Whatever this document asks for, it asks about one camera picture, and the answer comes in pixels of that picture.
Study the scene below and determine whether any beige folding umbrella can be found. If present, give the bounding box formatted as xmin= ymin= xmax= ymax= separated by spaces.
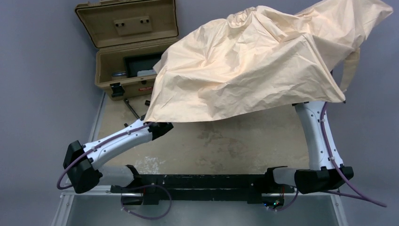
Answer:
xmin=145 ymin=0 xmax=393 ymax=122

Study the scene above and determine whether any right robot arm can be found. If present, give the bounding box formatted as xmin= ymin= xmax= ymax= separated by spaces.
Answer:
xmin=266 ymin=101 xmax=354 ymax=194

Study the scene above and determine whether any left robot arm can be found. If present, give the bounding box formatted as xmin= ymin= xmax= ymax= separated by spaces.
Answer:
xmin=56 ymin=119 xmax=174 ymax=194

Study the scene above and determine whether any grey box in case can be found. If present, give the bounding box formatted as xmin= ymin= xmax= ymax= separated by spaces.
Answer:
xmin=136 ymin=69 xmax=157 ymax=77

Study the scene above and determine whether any black hex key tool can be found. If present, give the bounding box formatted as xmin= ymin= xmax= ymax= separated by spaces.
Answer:
xmin=123 ymin=98 xmax=141 ymax=119

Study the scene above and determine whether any black tray in case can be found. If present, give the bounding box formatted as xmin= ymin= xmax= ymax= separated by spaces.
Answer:
xmin=123 ymin=52 xmax=163 ymax=78

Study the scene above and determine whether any metal can in case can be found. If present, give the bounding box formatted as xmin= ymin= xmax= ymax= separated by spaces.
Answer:
xmin=112 ymin=72 xmax=127 ymax=81

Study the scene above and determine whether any tan hard case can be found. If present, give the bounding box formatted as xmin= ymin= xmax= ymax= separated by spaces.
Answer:
xmin=75 ymin=0 xmax=179 ymax=101

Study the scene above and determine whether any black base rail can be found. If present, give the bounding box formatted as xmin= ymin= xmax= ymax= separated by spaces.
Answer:
xmin=110 ymin=174 xmax=295 ymax=205

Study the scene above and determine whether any aluminium frame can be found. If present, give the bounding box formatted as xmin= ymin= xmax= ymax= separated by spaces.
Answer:
xmin=51 ymin=94 xmax=135 ymax=226

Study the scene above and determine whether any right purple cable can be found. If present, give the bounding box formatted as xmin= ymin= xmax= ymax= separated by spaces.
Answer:
xmin=268 ymin=101 xmax=388 ymax=213

